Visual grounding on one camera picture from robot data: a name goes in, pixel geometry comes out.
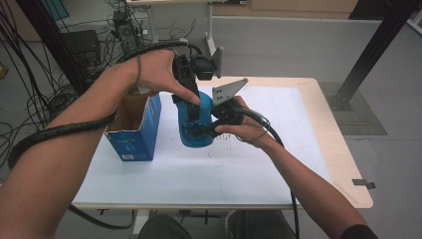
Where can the white desk frame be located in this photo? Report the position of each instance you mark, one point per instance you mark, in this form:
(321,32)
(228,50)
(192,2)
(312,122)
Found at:
(210,30)

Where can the wooden cabinet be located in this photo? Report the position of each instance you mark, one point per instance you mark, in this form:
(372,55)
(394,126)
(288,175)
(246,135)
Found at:
(298,6)

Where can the person's black sleeve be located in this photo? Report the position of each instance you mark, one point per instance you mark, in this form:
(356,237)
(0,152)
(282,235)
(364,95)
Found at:
(360,233)

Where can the dark grey floor mat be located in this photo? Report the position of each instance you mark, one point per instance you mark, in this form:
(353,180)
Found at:
(358,109)

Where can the person's right hand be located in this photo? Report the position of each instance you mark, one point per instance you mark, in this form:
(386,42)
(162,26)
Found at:
(249,131)

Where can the teal panel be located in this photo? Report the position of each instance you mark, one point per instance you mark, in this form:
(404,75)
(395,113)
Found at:
(54,8)

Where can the person's right leg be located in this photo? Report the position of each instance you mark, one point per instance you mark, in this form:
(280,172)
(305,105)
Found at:
(258,227)

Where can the person's left leg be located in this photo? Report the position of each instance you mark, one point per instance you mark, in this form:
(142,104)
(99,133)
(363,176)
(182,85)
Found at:
(164,229)

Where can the black box on floor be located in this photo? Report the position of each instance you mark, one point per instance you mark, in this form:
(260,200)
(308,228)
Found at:
(81,46)

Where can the white table mat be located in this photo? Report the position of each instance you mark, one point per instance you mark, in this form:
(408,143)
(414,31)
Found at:
(215,176)

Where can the person's leg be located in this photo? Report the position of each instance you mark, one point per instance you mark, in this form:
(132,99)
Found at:
(164,229)
(258,227)

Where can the blue bottle with white cap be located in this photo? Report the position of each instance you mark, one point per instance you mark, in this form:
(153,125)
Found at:
(195,132)

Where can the blue cardboard box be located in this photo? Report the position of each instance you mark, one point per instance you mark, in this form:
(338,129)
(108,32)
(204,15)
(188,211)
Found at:
(136,139)

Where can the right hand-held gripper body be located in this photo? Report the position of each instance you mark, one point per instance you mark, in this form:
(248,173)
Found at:
(229,113)

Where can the person's left hand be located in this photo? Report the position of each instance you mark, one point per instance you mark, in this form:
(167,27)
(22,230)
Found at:
(156,73)

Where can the dark metal table clip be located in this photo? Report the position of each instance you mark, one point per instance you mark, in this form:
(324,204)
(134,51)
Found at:
(363,183)

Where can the black metal frame post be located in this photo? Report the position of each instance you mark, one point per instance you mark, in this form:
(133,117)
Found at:
(375,43)
(49,40)

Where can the black computer tower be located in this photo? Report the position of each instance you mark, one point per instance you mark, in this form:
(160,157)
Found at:
(127,33)

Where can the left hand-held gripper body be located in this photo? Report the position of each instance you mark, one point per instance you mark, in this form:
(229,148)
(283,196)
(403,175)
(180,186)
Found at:
(190,71)

